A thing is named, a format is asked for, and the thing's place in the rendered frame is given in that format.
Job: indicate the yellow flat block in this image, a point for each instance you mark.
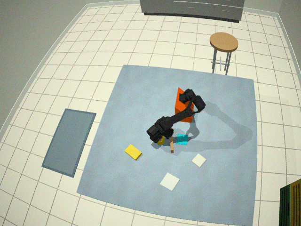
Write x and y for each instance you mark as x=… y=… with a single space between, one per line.
x=133 y=152

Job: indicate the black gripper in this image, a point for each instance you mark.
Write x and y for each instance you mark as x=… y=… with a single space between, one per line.
x=156 y=138

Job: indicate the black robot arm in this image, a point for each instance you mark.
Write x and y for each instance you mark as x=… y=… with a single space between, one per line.
x=164 y=124

